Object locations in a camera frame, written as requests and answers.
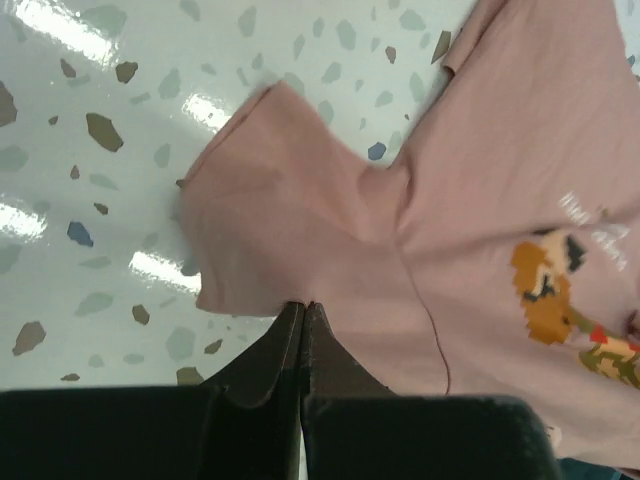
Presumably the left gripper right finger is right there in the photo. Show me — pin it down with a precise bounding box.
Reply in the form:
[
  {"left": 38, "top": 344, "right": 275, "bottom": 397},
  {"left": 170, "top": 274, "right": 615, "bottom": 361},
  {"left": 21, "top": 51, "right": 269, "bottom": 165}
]
[{"left": 301, "top": 303, "right": 562, "bottom": 479}]

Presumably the dusty pink printed t-shirt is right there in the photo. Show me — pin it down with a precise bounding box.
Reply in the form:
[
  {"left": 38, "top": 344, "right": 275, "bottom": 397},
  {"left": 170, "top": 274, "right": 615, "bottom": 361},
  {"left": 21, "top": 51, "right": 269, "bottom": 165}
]
[{"left": 180, "top": 1, "right": 639, "bottom": 475}]

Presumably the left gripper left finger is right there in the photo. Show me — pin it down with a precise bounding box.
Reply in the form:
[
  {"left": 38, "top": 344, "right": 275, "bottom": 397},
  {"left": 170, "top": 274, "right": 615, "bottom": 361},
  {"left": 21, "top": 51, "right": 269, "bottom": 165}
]
[{"left": 1, "top": 303, "right": 305, "bottom": 479}]

